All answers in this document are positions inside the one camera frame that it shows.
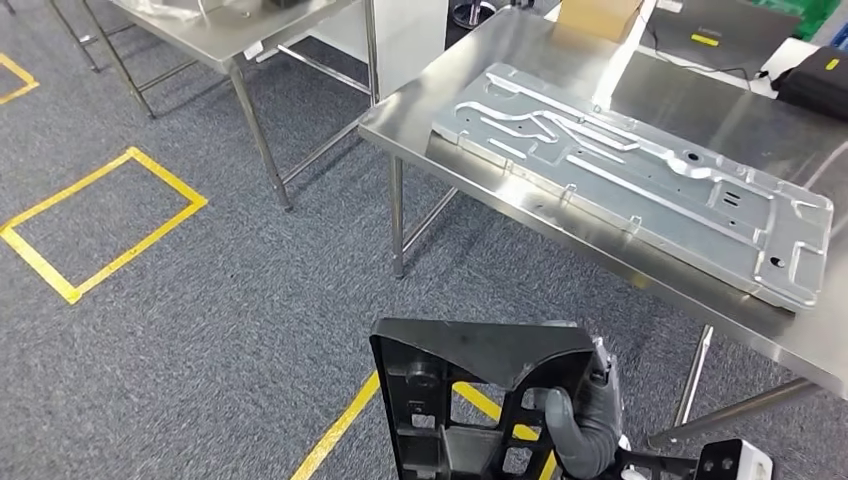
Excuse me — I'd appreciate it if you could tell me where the black cable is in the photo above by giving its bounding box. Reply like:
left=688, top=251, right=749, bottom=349
left=651, top=25, right=778, bottom=82

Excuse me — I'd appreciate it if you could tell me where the white desk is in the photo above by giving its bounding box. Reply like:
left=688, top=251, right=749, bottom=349
left=592, top=0, right=823, bottom=111

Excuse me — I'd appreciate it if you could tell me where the white cabinet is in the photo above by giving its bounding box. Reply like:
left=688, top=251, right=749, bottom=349
left=309, top=0, right=452, bottom=102

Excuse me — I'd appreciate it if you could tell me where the chrome stool base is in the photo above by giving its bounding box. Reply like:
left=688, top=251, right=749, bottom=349
left=450, top=0, right=499, bottom=31

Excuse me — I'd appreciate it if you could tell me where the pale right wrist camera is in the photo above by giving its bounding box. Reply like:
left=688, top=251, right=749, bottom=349
left=694, top=438, right=775, bottom=480

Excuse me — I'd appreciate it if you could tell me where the stamped sheet metal panel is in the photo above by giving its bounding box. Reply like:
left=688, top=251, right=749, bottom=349
left=430, top=62, right=835, bottom=314

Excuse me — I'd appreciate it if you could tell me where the stainless steel workbench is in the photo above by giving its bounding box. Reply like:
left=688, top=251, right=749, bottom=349
left=357, top=6, right=848, bottom=452

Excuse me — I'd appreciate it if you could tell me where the black license plate frame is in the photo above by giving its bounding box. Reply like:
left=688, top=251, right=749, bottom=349
left=368, top=317, right=598, bottom=480

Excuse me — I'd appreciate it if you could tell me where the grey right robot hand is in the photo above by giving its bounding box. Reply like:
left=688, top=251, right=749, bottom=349
left=533, top=320, right=624, bottom=480

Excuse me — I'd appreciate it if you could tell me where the grey laptop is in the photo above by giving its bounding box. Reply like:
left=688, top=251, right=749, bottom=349
left=639, top=0, right=804, bottom=82

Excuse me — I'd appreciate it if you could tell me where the clear plastic bag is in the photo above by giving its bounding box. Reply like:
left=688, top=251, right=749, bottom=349
left=122, top=0, right=223, bottom=22

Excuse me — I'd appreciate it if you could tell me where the black bag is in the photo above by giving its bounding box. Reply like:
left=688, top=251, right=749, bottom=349
left=771, top=44, right=848, bottom=124

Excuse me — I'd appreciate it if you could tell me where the brown cardboard box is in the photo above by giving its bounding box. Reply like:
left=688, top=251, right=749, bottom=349
left=553, top=0, right=645, bottom=44

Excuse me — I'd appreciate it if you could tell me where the stainless steel table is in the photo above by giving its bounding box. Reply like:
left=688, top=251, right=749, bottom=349
left=46, top=0, right=382, bottom=213

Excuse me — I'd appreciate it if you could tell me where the yellow floor tape square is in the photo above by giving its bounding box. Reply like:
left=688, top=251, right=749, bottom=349
left=289, top=370, right=559, bottom=480
left=0, top=146, right=209, bottom=306
left=0, top=52, right=40, bottom=106

